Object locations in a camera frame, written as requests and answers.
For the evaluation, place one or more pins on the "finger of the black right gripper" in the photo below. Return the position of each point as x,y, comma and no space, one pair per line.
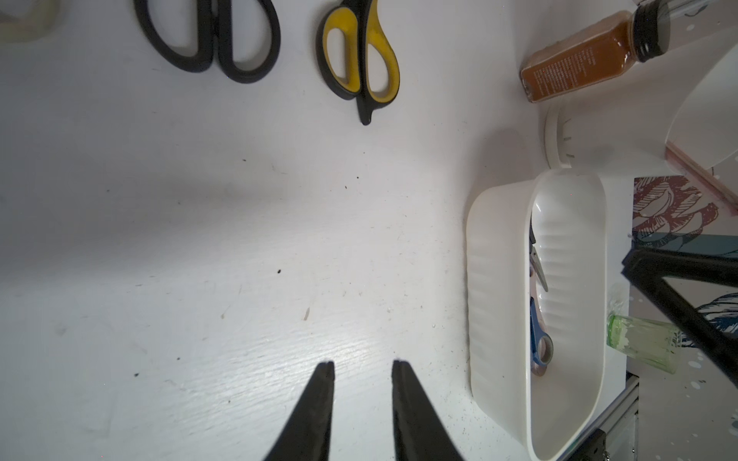
647,269

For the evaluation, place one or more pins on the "yellow black scissors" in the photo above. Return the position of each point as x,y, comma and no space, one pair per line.
358,22

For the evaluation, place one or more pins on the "blue handled scissors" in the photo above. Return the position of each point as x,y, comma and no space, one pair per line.
541,344

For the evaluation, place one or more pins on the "pink handled utensil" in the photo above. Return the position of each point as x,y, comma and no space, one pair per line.
723,197

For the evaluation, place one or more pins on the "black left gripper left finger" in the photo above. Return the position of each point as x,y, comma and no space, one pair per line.
307,432

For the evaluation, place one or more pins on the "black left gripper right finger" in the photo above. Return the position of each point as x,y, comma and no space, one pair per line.
418,432

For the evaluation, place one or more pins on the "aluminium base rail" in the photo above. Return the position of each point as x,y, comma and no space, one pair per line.
614,434

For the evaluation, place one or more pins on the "large black scissors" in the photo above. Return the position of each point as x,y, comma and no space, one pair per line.
215,39

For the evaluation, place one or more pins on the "green glass cup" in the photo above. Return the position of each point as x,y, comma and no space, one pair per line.
654,343

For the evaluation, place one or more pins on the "white utensil cup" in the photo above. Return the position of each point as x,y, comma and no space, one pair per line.
623,127

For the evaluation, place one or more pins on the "cream kitchen shears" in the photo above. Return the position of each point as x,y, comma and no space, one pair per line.
37,24

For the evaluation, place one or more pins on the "black scissors in box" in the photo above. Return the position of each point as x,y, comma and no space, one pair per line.
535,261

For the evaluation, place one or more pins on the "white plastic storage box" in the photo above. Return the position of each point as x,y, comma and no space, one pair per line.
568,211

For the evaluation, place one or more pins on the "brown spice bottle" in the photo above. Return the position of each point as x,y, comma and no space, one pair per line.
598,53

